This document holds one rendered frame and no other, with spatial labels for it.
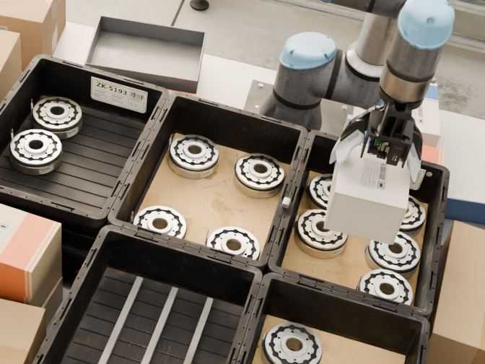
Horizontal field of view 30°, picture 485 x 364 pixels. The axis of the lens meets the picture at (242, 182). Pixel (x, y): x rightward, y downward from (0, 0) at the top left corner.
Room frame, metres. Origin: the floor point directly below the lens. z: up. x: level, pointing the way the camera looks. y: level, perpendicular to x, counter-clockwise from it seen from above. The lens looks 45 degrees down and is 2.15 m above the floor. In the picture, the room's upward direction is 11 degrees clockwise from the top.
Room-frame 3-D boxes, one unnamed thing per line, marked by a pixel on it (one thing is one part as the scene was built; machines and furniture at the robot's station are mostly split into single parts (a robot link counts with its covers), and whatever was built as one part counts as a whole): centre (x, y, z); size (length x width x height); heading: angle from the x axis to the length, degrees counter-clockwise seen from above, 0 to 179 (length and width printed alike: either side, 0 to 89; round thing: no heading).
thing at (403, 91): (1.12, -0.22, 1.33); 0.08 x 0.08 x 0.05
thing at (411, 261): (1.20, -0.32, 0.86); 0.10 x 0.10 x 0.01
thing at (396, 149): (1.11, -0.21, 1.25); 0.09 x 0.08 x 0.12; 177
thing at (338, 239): (1.22, -0.17, 0.86); 0.10 x 0.10 x 0.01
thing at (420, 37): (1.12, -0.21, 1.41); 0.09 x 0.08 x 0.11; 178
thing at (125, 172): (1.28, 0.35, 0.92); 0.40 x 0.30 x 0.02; 174
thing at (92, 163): (1.28, 0.35, 0.87); 0.40 x 0.30 x 0.11; 174
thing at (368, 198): (1.14, -0.21, 1.09); 0.20 x 0.12 x 0.09; 177
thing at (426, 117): (1.76, -0.37, 0.74); 0.20 x 0.12 x 0.09; 2
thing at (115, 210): (1.25, 0.06, 0.92); 0.40 x 0.30 x 0.02; 174
